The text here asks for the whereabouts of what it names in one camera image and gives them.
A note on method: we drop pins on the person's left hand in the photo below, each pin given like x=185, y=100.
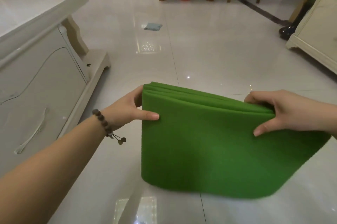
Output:
x=123, y=111

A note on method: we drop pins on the person's right hand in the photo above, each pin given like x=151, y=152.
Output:
x=289, y=110

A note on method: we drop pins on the person's left thumb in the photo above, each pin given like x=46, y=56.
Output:
x=147, y=116

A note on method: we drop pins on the person's right thumb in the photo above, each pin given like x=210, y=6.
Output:
x=266, y=126

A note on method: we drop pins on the green felt mat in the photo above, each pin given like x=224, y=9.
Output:
x=210, y=147

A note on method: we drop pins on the person's left forearm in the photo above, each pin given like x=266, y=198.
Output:
x=52, y=168

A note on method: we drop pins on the person's right forearm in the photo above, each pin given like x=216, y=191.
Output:
x=335, y=119

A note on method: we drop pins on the blue cloth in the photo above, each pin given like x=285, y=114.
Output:
x=153, y=26

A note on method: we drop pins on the black floor vase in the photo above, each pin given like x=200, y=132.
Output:
x=293, y=22

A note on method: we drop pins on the cream white cabinet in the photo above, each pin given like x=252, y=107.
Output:
x=316, y=28

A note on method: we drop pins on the cream white coffee table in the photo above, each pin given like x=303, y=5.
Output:
x=39, y=73

